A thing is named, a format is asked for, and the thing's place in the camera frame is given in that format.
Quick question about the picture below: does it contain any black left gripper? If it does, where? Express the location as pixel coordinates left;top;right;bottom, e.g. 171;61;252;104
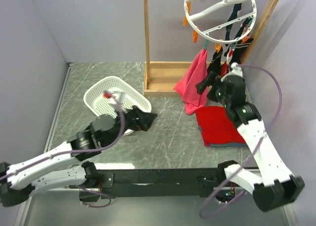
105;103;158;147

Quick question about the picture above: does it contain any red white patterned sock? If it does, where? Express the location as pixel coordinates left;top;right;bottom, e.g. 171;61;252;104
221;50;234;77

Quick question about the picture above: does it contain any black sock with stripes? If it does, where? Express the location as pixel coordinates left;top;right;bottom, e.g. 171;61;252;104
230;37;254;64

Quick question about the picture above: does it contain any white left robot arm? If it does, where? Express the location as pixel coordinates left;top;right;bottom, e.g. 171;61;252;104
0;106;157;207

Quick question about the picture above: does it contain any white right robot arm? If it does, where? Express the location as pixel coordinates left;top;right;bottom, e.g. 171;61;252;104
197;74;305;212

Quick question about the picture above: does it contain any white round clip hanger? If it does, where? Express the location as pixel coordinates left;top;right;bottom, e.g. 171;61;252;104
183;0;257;45

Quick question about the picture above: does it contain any pink hanging towel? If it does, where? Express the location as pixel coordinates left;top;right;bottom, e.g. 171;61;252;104
173;49;207;115

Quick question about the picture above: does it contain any red folded towel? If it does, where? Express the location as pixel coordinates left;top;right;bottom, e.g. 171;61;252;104
195;106;245;144

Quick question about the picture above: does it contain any white perforated plastic basket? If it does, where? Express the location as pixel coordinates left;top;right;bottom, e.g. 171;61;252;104
83;76;152;118

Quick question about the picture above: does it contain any grey folded towel underneath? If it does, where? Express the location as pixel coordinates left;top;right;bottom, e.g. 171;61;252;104
197;127;248;148

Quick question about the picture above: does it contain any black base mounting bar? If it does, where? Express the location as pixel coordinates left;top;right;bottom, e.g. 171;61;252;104
69;168;247;199

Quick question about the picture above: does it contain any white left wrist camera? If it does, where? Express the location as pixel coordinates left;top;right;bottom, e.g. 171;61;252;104
103;90;126;112

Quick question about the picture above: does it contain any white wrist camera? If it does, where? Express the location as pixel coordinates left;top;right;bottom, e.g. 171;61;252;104
221;62;243;83
103;90;126;112

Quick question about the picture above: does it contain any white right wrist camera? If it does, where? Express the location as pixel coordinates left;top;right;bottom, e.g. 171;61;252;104
221;62;243;83

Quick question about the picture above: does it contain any wooden hanging rack frame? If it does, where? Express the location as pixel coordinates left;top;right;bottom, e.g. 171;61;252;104
143;0;279;97

